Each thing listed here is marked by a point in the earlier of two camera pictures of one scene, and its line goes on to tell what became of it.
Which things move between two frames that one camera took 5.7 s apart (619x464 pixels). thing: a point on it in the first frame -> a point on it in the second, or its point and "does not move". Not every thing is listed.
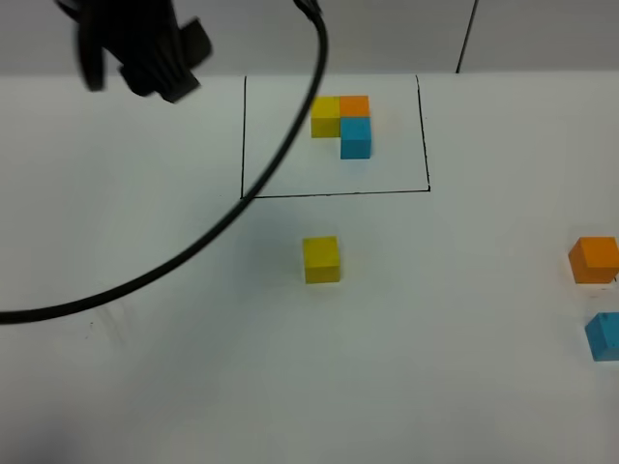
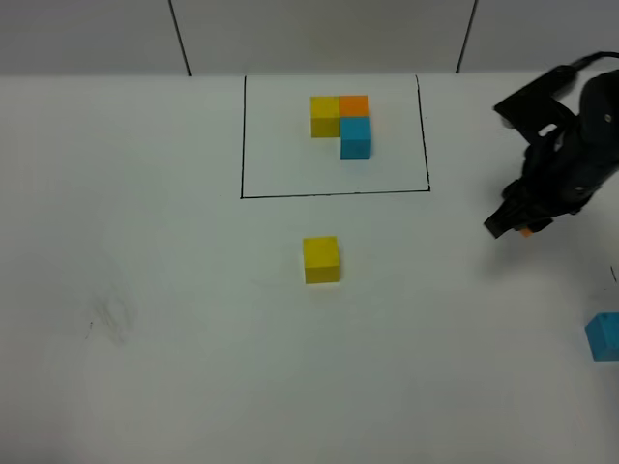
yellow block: [321, 260] does not move
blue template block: [356, 137] does not move
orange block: [594, 259] -> [526, 232]
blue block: [603, 335] does not move
